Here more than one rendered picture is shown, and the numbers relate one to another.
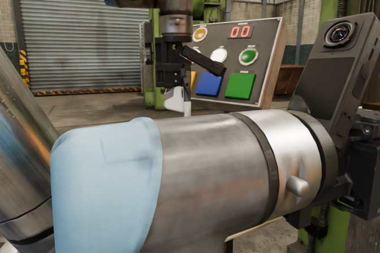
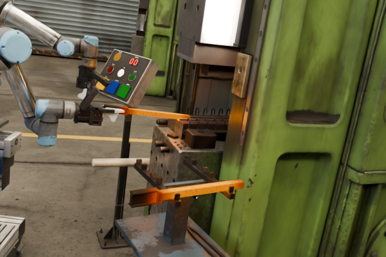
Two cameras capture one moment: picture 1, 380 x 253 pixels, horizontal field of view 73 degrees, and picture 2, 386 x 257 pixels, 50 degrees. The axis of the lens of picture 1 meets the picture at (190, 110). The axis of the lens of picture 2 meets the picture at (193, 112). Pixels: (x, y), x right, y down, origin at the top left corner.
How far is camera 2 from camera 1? 1.68 m
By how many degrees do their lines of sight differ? 4
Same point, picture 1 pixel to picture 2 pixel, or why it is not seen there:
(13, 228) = (26, 115)
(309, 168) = (71, 110)
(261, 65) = (135, 82)
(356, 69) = (88, 97)
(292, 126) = (71, 104)
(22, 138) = (31, 99)
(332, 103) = (84, 102)
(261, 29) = (142, 63)
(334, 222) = not seen: hidden behind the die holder
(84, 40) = not seen: outside the picture
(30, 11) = not seen: outside the picture
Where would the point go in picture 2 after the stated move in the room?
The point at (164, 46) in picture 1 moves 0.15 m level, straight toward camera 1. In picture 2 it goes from (82, 70) to (74, 74)
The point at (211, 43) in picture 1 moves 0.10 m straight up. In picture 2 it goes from (120, 63) to (122, 46)
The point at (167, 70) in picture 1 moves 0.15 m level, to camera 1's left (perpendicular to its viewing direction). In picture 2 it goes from (81, 81) to (53, 76)
